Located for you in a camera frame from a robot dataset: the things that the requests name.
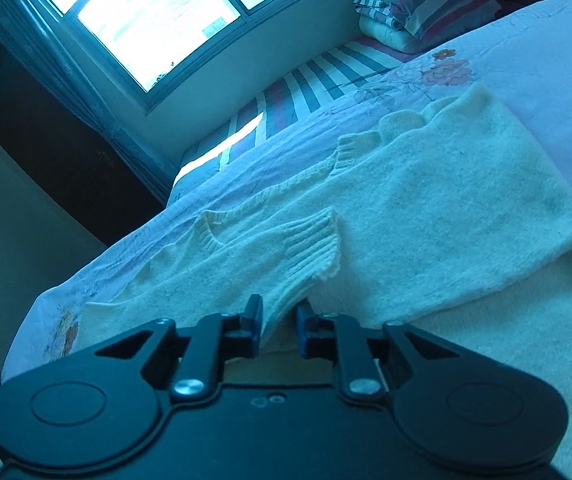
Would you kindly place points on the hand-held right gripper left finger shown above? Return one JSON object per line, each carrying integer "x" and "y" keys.
{"x": 254, "y": 327}

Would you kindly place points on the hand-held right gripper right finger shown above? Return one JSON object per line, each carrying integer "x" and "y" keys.
{"x": 303, "y": 331}

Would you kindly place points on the white towel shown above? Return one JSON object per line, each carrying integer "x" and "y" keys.
{"x": 430, "y": 195}

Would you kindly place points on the striped bed sheet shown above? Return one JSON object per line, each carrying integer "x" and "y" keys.
{"x": 316, "y": 80}

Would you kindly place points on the dark wooden cabinet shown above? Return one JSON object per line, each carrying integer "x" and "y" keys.
{"x": 46, "y": 140}

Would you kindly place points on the blue curtain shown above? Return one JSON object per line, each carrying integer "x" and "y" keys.
{"x": 66, "y": 70}

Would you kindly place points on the window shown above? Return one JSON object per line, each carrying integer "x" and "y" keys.
{"x": 156, "y": 15}

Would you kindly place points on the striped pillow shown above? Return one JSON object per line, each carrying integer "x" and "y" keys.
{"x": 430, "y": 0}

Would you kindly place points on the white floral bed sheet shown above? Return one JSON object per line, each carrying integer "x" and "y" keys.
{"x": 540, "y": 35}

